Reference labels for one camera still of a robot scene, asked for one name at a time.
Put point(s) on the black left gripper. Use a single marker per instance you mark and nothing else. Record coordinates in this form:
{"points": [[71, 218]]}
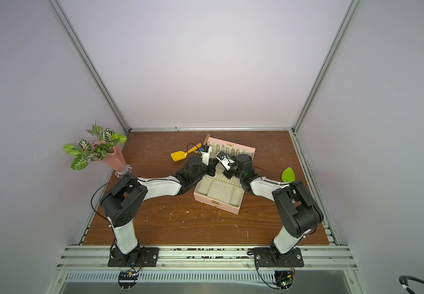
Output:
{"points": [[211, 168]]}

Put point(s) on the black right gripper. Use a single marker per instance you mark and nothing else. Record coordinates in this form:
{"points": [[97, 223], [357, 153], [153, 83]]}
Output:
{"points": [[230, 171]]}

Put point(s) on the pink jewelry box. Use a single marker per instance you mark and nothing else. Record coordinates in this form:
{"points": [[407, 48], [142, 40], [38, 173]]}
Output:
{"points": [[218, 191]]}

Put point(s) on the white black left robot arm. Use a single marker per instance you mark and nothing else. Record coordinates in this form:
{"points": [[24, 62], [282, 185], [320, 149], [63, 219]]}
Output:
{"points": [[124, 200]]}

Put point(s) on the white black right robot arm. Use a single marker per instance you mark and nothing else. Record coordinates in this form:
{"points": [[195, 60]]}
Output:
{"points": [[298, 210]]}

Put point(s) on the yellow toy shovel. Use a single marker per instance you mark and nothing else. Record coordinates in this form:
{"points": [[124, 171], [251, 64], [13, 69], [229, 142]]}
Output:
{"points": [[181, 155]]}

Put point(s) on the green toy rake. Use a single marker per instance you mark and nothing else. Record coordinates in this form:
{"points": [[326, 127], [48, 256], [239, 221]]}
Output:
{"points": [[206, 139]]}

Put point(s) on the green leaf toy trowel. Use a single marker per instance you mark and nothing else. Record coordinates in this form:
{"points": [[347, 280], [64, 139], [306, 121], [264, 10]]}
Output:
{"points": [[288, 175]]}

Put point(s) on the potted plant pink vase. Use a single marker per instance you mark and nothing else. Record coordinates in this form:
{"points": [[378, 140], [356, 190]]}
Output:
{"points": [[107, 149]]}

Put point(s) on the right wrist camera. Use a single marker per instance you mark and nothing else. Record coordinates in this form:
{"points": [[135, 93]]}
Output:
{"points": [[224, 159]]}

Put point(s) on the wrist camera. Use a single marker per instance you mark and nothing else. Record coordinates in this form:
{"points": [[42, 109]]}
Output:
{"points": [[224, 159], [205, 151]]}

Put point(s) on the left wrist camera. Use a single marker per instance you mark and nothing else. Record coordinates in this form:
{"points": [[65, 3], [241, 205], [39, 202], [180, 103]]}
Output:
{"points": [[205, 151]]}

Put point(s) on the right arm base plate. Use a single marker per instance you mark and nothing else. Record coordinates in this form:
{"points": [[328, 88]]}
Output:
{"points": [[268, 257]]}

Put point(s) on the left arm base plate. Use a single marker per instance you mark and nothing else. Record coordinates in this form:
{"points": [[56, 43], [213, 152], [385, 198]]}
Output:
{"points": [[138, 257]]}

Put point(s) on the aluminium mounting rail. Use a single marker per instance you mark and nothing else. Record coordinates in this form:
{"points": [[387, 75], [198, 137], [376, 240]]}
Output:
{"points": [[202, 264]]}

